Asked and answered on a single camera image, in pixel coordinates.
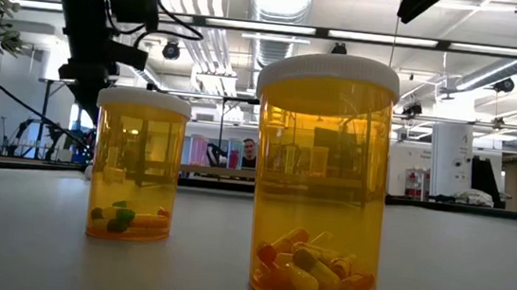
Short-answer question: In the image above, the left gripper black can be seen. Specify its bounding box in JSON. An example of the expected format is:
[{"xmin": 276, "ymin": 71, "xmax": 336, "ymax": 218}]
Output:
[{"xmin": 44, "ymin": 0, "xmax": 155, "ymax": 131}]

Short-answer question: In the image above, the small purple medicine bottle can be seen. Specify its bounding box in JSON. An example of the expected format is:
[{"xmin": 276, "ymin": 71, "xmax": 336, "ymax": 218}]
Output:
[{"xmin": 225, "ymin": 137, "xmax": 244, "ymax": 170}]

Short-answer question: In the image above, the large orange medicine bottle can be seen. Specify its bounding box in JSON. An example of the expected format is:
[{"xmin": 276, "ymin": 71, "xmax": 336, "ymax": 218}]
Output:
[
  {"xmin": 83, "ymin": 84, "xmax": 195, "ymax": 247},
  {"xmin": 235, "ymin": 45, "xmax": 404, "ymax": 290}
]

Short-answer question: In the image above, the black overhead rig beam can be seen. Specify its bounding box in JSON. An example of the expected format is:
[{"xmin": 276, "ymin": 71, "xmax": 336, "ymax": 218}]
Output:
[{"xmin": 9, "ymin": 0, "xmax": 517, "ymax": 61}]

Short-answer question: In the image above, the white light bar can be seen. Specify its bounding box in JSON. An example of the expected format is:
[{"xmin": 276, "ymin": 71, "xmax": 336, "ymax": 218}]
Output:
[
  {"xmin": 449, "ymin": 42, "xmax": 517, "ymax": 57},
  {"xmin": 328, "ymin": 29, "xmax": 440, "ymax": 48},
  {"xmin": 203, "ymin": 16, "xmax": 318, "ymax": 36},
  {"xmin": 9, "ymin": 0, "xmax": 194, "ymax": 25}
]

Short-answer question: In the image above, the black ceiling spotlight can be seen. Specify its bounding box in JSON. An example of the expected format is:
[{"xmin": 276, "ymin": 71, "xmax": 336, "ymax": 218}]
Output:
[
  {"xmin": 160, "ymin": 39, "xmax": 183, "ymax": 62},
  {"xmin": 401, "ymin": 100, "xmax": 424, "ymax": 118},
  {"xmin": 492, "ymin": 76, "xmax": 517, "ymax": 95}
]

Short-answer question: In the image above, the white round pillar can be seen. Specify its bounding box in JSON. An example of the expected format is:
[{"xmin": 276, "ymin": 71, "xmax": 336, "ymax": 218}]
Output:
[{"xmin": 426, "ymin": 121, "xmax": 479, "ymax": 201}]

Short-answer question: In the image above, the person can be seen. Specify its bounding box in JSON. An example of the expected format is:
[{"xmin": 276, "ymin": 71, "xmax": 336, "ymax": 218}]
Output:
[{"xmin": 240, "ymin": 136, "xmax": 260, "ymax": 171}]

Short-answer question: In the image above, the red white cabinet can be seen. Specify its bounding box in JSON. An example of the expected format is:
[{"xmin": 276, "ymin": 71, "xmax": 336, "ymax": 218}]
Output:
[{"xmin": 402, "ymin": 167, "xmax": 432, "ymax": 200}]

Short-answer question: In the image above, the black angular stand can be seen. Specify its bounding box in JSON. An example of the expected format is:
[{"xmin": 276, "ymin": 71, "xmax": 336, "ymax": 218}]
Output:
[{"xmin": 467, "ymin": 155, "xmax": 508, "ymax": 209}]

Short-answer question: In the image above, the white cloth heap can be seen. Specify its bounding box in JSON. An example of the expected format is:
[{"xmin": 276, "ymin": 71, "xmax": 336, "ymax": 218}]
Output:
[{"xmin": 453, "ymin": 186, "xmax": 497, "ymax": 208}]

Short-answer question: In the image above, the grey table mat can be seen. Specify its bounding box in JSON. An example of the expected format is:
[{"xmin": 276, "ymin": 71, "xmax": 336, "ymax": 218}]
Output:
[{"xmin": 0, "ymin": 165, "xmax": 517, "ymax": 290}]

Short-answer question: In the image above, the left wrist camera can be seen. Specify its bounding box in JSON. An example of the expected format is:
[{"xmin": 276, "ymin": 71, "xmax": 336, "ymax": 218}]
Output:
[{"xmin": 106, "ymin": 0, "xmax": 163, "ymax": 32}]

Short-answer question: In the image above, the black metal table frame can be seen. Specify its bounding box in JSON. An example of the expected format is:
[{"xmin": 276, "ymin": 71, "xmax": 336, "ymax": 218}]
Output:
[{"xmin": 0, "ymin": 155, "xmax": 517, "ymax": 222}]

